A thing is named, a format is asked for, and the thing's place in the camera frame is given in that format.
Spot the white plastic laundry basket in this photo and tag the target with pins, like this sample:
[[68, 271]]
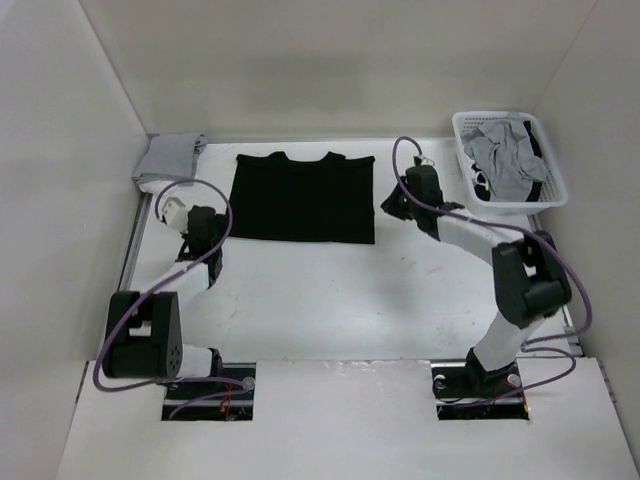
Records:
[[507, 163]]

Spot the crumpled grey tank top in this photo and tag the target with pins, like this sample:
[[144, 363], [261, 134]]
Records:
[[505, 155]]

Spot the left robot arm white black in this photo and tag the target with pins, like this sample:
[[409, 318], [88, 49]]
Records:
[[143, 337]]

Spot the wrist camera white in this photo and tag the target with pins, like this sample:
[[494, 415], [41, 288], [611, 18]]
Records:
[[421, 161], [174, 214]]

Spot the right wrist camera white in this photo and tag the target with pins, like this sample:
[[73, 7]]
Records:
[[421, 161]]

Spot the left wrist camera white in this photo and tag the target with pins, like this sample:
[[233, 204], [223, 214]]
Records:
[[174, 214]]

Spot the black white garment in basket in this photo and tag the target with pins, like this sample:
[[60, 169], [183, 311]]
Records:
[[482, 182]]

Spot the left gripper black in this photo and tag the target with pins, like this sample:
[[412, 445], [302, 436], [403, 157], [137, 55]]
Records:
[[222, 225]]

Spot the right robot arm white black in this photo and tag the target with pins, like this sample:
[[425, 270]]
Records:
[[529, 284]]

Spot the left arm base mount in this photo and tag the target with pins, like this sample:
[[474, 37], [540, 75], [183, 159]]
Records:
[[213, 402]]

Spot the black tank top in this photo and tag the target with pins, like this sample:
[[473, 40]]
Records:
[[275, 198]]

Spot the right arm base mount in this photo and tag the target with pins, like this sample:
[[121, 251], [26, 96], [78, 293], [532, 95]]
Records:
[[457, 399]]

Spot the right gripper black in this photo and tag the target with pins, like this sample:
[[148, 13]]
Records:
[[390, 207]]

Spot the folded grey tank top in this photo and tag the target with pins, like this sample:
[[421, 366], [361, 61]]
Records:
[[170, 157]]

